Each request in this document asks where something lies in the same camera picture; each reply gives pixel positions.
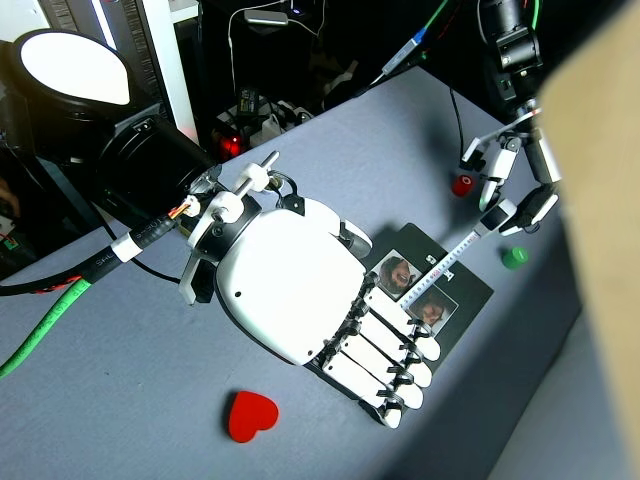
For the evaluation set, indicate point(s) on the red cylinder block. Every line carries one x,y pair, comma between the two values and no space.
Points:
462,186

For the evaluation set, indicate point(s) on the red heart block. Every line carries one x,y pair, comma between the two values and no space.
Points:
250,415

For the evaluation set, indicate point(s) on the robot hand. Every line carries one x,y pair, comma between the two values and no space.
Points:
542,165
290,280

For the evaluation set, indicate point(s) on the black Let It Be album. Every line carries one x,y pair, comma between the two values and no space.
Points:
470,295

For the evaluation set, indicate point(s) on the blurred beige cardboard panel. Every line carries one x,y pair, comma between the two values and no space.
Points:
600,200

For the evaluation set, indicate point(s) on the grey table cloth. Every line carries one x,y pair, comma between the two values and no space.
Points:
150,400

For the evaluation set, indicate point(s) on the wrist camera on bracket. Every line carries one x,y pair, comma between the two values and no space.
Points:
192,280
472,157

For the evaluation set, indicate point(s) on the green cylinder block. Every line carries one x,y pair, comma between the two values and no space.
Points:
515,257

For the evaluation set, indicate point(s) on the device with red light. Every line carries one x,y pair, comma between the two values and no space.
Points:
231,146

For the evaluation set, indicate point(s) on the grey flat device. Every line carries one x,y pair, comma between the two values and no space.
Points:
265,17

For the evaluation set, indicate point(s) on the black power adapter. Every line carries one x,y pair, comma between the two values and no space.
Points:
247,102

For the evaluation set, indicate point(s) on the computer tower with light strip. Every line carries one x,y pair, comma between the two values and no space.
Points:
150,30

